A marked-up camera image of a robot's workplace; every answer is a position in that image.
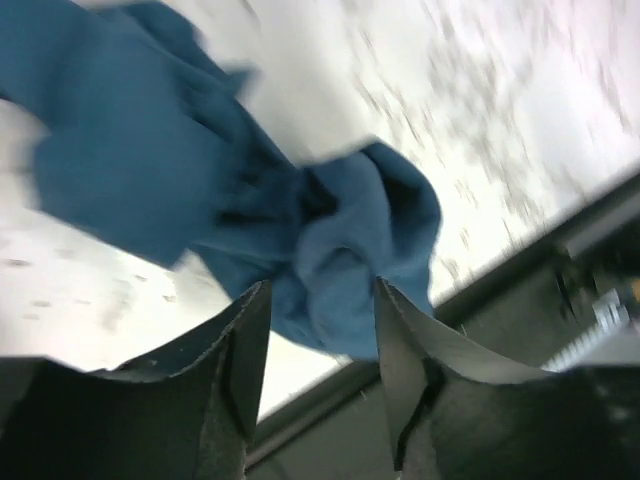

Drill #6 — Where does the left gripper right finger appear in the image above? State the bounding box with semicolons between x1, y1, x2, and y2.
375;280;639;479

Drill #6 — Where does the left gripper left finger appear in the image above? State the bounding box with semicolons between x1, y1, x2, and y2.
1;282;271;480

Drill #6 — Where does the blue t shirt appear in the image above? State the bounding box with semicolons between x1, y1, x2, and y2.
1;1;441;360

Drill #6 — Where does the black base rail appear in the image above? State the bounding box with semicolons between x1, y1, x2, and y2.
247;175;639;480

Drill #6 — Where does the white cable duct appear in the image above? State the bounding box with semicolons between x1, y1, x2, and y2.
541;283;639;373

